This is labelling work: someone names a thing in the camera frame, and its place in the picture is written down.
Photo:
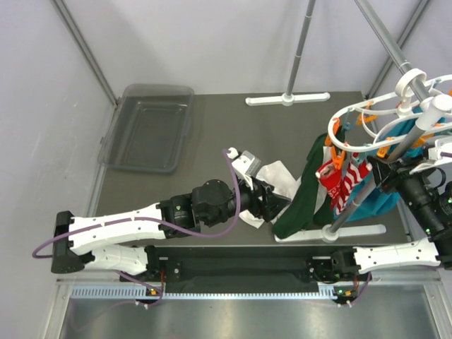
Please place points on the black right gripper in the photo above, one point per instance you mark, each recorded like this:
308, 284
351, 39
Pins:
391, 172

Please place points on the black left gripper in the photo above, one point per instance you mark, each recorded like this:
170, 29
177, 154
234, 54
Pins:
271, 205

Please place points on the red white striped santa sock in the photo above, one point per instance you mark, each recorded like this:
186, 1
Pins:
354, 175

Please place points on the orange clothespin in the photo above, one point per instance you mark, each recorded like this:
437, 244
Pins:
337, 158

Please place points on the white oval clip hanger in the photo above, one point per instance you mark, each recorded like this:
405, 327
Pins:
381, 120

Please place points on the red snowflake sock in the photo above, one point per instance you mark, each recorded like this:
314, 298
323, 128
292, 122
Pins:
330, 177

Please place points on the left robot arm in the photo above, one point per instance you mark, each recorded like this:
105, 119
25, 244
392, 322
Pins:
98, 243

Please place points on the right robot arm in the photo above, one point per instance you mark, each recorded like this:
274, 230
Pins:
425, 190

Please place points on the dark green cloth garment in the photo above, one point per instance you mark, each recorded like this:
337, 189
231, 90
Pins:
302, 212

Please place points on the white cloth garment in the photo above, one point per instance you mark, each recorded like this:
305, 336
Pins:
285, 185

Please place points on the teal cloth garment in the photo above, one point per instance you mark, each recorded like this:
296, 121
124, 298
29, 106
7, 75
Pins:
384, 197

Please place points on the white silver clothes rack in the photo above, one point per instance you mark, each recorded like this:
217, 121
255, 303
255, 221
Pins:
339, 228

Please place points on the clear plastic bin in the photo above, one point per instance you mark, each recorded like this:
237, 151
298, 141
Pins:
148, 129

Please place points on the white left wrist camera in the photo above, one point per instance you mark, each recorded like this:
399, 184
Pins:
245, 165

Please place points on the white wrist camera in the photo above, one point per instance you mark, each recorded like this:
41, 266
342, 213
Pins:
245, 165
436, 152

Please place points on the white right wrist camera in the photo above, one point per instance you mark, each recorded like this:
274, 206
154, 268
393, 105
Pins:
436, 152

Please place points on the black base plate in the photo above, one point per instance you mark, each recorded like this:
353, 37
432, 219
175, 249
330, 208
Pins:
305, 263

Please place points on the white cable duct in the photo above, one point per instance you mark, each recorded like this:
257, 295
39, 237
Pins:
329, 292

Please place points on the aluminium frame rail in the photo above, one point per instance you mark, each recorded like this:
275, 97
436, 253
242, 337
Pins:
388, 304

